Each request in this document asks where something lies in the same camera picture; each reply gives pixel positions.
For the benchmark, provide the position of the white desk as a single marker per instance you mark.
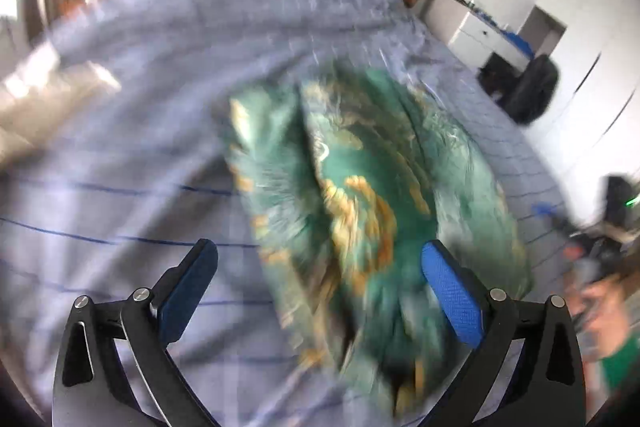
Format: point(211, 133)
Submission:
point(480, 32)

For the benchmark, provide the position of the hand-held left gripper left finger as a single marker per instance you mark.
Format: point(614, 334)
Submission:
point(187, 292)

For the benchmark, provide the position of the black office chair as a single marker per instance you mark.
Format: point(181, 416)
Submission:
point(532, 89)

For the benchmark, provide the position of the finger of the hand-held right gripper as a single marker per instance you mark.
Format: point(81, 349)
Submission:
point(547, 213)

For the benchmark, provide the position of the beige pillow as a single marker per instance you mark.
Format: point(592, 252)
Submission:
point(45, 107)

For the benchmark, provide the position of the person's right hand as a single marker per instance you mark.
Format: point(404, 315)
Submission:
point(607, 312)

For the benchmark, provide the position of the green patterned garment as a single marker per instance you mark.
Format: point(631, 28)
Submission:
point(370, 207)

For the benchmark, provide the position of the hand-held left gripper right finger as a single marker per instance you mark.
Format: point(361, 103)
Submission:
point(452, 292)

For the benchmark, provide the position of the blue checked bed sheet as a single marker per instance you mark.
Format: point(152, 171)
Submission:
point(150, 117)

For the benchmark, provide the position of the white wardrobe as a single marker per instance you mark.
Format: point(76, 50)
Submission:
point(590, 107)

